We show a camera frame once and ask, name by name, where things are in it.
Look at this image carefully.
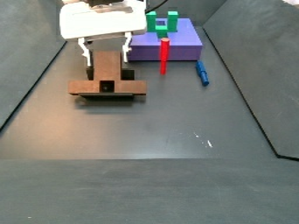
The green U-shaped block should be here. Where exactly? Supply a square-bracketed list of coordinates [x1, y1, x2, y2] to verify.
[146, 11, 179, 39]

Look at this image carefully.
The purple base block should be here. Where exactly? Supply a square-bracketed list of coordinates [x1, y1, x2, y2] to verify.
[127, 18, 203, 61]

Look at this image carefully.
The brown T-shaped block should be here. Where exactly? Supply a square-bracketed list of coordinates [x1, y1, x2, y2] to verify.
[68, 51, 147, 95]

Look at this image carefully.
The black cable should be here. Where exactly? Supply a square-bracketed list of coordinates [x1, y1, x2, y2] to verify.
[144, 0, 170, 14]

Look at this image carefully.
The red peg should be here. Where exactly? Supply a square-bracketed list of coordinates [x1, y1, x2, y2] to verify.
[160, 38, 171, 75]

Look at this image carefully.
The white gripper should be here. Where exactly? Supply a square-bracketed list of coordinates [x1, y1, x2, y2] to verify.
[60, 0, 147, 67]

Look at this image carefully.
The blue peg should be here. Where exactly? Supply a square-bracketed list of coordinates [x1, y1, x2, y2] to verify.
[196, 60, 210, 87]

